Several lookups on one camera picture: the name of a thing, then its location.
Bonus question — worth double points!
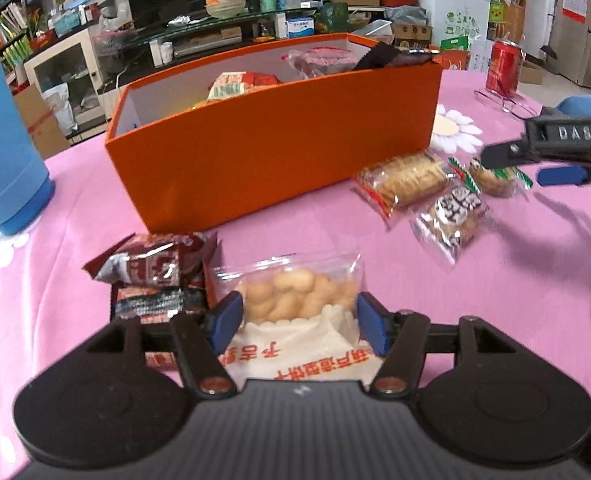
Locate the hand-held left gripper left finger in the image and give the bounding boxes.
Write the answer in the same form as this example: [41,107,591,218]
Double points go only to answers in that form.
[82,290,246,401]

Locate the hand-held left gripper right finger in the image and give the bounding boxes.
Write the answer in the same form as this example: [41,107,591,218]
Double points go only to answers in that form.
[355,291,509,398]

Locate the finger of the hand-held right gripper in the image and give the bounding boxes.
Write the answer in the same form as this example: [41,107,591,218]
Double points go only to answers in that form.
[480,138,542,171]
[536,166,591,188]

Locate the green-edged cookie packet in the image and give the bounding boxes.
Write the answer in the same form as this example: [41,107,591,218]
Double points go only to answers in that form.
[448,156,533,198]

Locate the clear bag of round biscuits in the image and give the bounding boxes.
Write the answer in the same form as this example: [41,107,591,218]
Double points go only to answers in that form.
[209,252,383,386]

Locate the dark brown snack packet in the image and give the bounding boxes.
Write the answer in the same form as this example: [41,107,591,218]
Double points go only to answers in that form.
[354,42,436,71]

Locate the orange storage box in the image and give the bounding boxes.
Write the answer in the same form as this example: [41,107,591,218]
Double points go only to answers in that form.
[104,32,443,235]

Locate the red clear-wrapped snack packet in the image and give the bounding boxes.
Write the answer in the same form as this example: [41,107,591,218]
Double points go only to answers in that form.
[288,46,359,80]

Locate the red yellow snack packet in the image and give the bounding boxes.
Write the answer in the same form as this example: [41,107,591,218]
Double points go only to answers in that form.
[206,71,282,106]

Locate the blue plastic stool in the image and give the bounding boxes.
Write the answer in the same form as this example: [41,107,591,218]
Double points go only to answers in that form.
[557,96,591,122]

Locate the eyeglasses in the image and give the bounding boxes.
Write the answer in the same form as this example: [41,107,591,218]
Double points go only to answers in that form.
[474,87,541,121]

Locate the dark red snack packet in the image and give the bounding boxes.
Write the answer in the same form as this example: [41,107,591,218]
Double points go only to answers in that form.
[110,284,211,370]
[82,231,219,286]

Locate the black-white label cookie packet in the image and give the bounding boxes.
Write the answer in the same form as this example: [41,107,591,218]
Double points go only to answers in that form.
[410,185,491,265]

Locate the red soda can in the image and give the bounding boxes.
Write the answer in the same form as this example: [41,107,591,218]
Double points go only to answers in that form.
[485,40,523,98]

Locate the pink tablecloth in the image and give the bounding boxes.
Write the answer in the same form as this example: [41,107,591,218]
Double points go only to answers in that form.
[0,67,591,461]

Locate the red-edged cracker packet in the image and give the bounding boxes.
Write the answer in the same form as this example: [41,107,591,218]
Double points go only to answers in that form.
[353,151,456,218]

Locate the orange gift bag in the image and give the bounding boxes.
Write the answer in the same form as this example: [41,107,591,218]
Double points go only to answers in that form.
[440,50,469,72]

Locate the white chest freezer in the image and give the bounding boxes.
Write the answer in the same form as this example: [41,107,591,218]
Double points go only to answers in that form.
[393,0,493,52]

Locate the grey plastic bag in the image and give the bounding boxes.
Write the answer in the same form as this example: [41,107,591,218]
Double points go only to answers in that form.
[384,5,429,26]

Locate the dark green bag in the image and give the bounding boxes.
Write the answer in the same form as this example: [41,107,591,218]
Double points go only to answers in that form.
[318,2,350,33]

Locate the white blue medicine box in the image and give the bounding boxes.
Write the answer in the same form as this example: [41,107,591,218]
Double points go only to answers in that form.
[286,17,316,39]

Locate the taped cardboard box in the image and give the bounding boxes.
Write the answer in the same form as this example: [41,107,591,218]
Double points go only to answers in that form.
[12,85,71,158]

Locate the glass television stand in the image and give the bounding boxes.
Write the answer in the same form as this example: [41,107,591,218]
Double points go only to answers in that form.
[120,7,391,63]

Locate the blue thermos bottle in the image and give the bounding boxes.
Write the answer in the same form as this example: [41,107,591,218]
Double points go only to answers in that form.
[0,7,56,237]

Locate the white glass-door cabinet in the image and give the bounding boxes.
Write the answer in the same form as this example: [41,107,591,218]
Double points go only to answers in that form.
[24,27,108,133]

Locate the bowl of fruit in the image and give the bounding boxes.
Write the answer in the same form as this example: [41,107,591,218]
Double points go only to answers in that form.
[205,0,246,18]

